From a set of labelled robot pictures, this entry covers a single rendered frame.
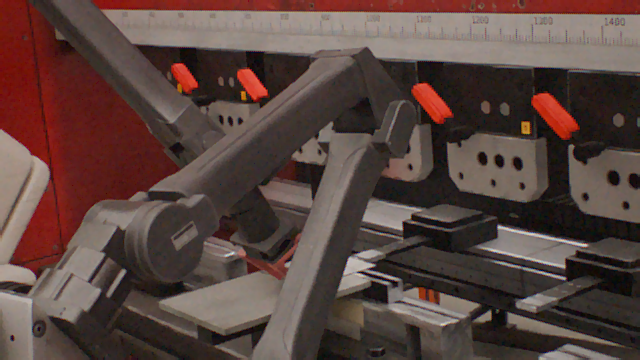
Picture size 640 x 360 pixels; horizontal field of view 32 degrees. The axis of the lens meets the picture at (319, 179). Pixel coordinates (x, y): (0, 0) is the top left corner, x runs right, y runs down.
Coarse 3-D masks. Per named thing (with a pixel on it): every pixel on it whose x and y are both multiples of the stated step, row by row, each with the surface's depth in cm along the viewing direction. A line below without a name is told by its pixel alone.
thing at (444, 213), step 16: (432, 208) 193; (448, 208) 192; (416, 224) 189; (432, 224) 187; (448, 224) 184; (464, 224) 185; (480, 224) 186; (496, 224) 189; (400, 240) 186; (416, 240) 185; (432, 240) 186; (448, 240) 183; (464, 240) 184; (480, 240) 187; (352, 256) 180; (368, 256) 179; (384, 256) 180
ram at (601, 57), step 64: (128, 0) 205; (192, 0) 188; (256, 0) 173; (320, 0) 161; (384, 0) 150; (448, 0) 140; (512, 0) 132; (576, 0) 125; (512, 64) 134; (576, 64) 126
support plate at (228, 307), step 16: (256, 272) 177; (208, 288) 171; (224, 288) 171; (240, 288) 170; (256, 288) 169; (272, 288) 168; (352, 288) 166; (160, 304) 166; (176, 304) 165; (192, 304) 164; (208, 304) 164; (224, 304) 163; (240, 304) 163; (256, 304) 162; (272, 304) 161; (192, 320) 160; (208, 320) 157; (224, 320) 156; (240, 320) 156; (256, 320) 156
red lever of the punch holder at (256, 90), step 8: (240, 72) 174; (248, 72) 174; (240, 80) 174; (248, 80) 172; (256, 80) 173; (248, 88) 172; (256, 88) 172; (264, 88) 172; (256, 96) 171; (264, 96) 172; (264, 104) 171
